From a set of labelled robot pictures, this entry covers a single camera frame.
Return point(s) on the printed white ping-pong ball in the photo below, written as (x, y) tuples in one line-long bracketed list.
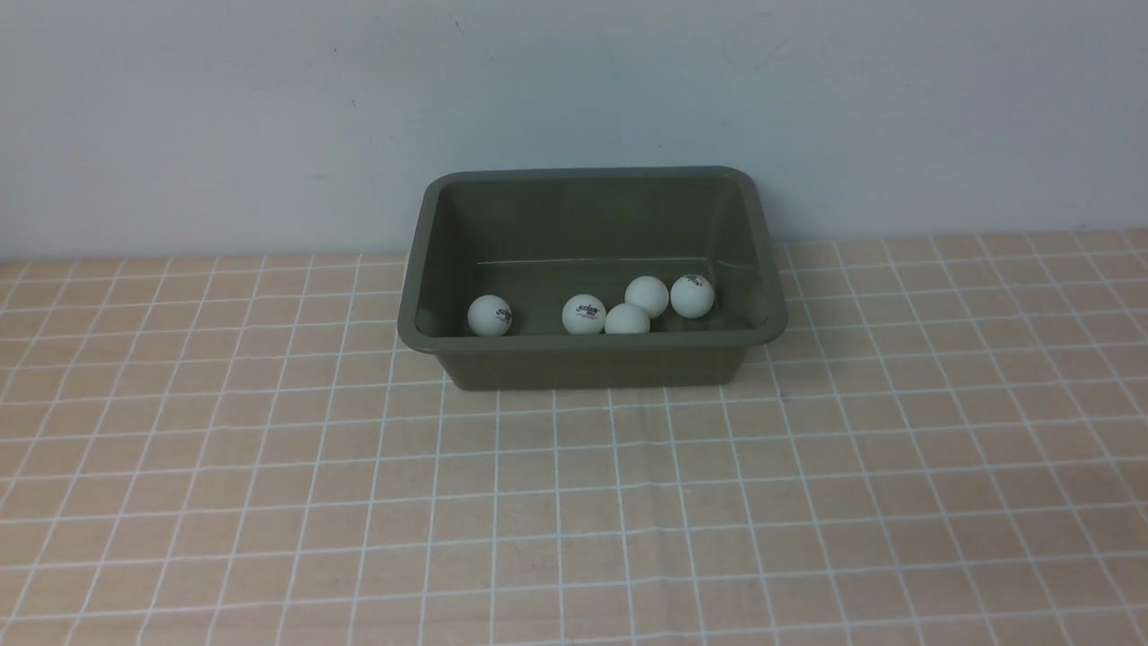
[(584, 314), (692, 296)]

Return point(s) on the plain white ping-pong ball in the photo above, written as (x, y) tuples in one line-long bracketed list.
[(649, 294)]

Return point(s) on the olive green plastic bin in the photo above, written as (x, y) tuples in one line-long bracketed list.
[(538, 237)]

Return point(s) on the orange checked tablecloth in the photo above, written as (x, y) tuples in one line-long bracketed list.
[(947, 447)]

